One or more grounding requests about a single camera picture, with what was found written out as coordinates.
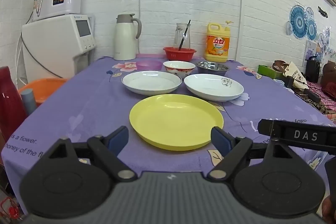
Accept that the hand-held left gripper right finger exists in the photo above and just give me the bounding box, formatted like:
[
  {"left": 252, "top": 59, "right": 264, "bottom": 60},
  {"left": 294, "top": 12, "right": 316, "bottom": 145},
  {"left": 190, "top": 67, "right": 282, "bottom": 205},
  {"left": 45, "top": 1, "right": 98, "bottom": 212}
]
[{"left": 207, "top": 126, "right": 296, "bottom": 181}]

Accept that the purple floral tablecloth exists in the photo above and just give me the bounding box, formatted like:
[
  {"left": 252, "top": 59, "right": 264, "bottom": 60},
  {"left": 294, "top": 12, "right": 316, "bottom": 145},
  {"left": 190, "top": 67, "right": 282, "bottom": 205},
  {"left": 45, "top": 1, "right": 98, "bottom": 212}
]
[{"left": 1, "top": 56, "right": 336, "bottom": 214}]

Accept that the white wall cable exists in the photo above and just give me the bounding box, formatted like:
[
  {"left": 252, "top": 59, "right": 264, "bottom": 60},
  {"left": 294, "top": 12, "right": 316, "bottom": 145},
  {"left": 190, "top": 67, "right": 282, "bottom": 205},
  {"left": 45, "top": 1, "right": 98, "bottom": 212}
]
[
  {"left": 236, "top": 0, "right": 244, "bottom": 60},
  {"left": 138, "top": 0, "right": 145, "bottom": 54}
]

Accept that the plaid patterned cloth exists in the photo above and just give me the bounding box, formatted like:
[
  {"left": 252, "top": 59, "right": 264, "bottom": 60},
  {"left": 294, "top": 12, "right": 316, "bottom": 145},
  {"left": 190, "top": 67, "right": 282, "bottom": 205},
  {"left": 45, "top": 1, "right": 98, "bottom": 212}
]
[{"left": 294, "top": 80, "right": 336, "bottom": 122}]

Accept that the white plate with grey rim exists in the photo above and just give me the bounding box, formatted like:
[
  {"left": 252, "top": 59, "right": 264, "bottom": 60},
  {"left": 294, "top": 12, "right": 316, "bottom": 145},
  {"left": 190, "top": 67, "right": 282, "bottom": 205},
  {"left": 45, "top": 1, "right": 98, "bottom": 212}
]
[{"left": 121, "top": 70, "right": 182, "bottom": 95}]

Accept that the yellow detergent bottle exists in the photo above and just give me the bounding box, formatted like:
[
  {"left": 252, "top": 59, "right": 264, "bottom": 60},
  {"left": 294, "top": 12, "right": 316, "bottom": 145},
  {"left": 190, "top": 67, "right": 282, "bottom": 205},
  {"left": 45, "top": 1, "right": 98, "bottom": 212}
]
[{"left": 204, "top": 21, "right": 234, "bottom": 63}]

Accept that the grey cylindrical bottle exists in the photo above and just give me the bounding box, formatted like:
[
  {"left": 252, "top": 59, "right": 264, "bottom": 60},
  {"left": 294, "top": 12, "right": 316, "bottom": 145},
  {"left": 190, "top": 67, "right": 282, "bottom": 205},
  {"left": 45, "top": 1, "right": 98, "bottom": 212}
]
[{"left": 20, "top": 89, "right": 37, "bottom": 114}]

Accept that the stainless steel bowl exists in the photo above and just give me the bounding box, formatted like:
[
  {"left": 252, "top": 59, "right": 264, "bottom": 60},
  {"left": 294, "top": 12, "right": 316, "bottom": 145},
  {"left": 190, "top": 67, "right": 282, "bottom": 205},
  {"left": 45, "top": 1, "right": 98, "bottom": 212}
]
[{"left": 196, "top": 61, "right": 229, "bottom": 76}]

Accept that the canvas tote bag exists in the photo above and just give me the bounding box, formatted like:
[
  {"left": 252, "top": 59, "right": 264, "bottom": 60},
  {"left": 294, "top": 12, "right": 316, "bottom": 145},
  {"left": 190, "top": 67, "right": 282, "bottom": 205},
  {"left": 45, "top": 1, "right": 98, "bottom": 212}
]
[{"left": 282, "top": 61, "right": 309, "bottom": 89}]

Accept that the white bowl with red pattern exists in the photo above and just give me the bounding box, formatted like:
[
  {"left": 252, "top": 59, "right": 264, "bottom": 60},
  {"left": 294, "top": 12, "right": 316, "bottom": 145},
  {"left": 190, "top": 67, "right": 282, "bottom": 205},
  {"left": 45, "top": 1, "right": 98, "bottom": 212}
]
[{"left": 163, "top": 61, "right": 196, "bottom": 79}]

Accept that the yellow plastic plate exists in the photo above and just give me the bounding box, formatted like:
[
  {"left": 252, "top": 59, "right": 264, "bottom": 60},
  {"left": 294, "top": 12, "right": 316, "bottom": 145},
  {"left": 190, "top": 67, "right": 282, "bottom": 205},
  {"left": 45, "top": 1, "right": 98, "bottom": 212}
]
[{"left": 129, "top": 94, "right": 224, "bottom": 151}]

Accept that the glass pitcher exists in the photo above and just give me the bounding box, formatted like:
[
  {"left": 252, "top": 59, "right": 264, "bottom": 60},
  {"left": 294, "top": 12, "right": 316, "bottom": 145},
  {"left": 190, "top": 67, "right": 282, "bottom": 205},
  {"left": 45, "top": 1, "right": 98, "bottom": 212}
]
[{"left": 174, "top": 23, "right": 191, "bottom": 50}]

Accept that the black stirring stick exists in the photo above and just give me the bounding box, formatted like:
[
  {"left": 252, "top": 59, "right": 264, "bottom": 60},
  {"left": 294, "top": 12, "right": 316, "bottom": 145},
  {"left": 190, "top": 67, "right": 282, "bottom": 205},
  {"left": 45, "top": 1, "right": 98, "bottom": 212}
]
[{"left": 179, "top": 20, "right": 191, "bottom": 51}]

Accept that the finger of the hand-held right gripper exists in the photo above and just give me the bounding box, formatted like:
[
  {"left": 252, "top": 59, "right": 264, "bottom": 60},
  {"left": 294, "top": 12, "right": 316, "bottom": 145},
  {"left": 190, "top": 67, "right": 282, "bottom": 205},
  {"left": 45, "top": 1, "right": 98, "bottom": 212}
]
[{"left": 258, "top": 119, "right": 275, "bottom": 137}]

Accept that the brown sandal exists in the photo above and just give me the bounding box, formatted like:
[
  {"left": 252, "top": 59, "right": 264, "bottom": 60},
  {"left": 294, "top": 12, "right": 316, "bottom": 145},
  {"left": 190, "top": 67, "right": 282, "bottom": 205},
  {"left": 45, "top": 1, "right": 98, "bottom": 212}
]
[{"left": 272, "top": 60, "right": 290, "bottom": 73}]

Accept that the red plastic colander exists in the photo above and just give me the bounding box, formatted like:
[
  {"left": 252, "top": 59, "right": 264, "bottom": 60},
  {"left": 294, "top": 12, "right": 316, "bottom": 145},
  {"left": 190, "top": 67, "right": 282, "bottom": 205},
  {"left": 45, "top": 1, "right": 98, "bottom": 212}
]
[{"left": 163, "top": 47, "right": 197, "bottom": 62}]

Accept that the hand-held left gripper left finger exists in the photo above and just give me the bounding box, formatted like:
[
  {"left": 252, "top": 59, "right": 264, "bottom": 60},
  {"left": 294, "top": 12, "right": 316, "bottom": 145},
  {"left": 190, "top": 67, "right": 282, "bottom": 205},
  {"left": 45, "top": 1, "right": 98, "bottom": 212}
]
[{"left": 49, "top": 126, "right": 138, "bottom": 182}]

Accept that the white plate with flower print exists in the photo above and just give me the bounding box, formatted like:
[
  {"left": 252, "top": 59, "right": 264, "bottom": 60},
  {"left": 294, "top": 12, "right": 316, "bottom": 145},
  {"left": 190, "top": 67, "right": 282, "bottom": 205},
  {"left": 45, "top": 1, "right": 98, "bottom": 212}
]
[{"left": 184, "top": 73, "right": 244, "bottom": 102}]

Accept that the dark brown bag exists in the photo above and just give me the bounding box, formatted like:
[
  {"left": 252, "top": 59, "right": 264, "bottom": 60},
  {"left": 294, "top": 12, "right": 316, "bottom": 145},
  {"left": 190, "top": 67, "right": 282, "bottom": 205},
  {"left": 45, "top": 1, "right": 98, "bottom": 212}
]
[{"left": 322, "top": 61, "right": 336, "bottom": 98}]

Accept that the purple plastic bowl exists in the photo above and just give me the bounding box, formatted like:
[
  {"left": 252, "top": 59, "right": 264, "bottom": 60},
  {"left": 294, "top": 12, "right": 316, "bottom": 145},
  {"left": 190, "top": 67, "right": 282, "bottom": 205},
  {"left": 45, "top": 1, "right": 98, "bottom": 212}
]
[{"left": 136, "top": 60, "right": 163, "bottom": 72}]

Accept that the blue paper fan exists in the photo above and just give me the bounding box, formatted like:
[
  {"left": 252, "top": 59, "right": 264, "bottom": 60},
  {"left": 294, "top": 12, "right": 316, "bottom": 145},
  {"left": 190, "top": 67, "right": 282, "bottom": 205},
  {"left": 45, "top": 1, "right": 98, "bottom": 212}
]
[
  {"left": 289, "top": 5, "right": 307, "bottom": 39},
  {"left": 306, "top": 18, "right": 319, "bottom": 42}
]

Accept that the green box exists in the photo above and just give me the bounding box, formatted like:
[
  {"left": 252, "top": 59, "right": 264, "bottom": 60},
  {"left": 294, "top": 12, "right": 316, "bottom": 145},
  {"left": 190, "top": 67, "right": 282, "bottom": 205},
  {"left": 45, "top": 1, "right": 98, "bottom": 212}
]
[{"left": 257, "top": 64, "right": 286, "bottom": 80}]

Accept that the person's right hand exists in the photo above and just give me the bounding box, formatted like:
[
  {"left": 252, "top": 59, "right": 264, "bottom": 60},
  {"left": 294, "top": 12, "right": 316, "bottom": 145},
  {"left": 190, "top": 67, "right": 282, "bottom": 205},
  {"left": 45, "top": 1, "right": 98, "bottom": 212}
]
[{"left": 322, "top": 196, "right": 336, "bottom": 224}]

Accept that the white thermos jug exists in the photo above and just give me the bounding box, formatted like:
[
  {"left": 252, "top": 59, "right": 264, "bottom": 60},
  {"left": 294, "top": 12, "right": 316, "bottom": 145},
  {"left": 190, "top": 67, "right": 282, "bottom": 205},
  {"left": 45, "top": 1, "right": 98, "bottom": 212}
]
[{"left": 113, "top": 13, "right": 142, "bottom": 61}]

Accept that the orange plastic basin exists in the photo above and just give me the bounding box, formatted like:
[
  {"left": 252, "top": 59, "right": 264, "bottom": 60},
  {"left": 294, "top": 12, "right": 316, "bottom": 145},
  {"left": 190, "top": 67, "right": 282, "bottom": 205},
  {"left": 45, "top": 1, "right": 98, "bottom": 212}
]
[{"left": 18, "top": 78, "right": 68, "bottom": 106}]

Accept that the white water dispenser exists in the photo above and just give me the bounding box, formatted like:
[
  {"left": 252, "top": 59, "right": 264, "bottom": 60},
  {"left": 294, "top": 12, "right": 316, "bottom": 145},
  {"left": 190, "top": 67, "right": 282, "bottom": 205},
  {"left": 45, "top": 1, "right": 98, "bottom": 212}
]
[{"left": 21, "top": 14, "right": 96, "bottom": 83}]

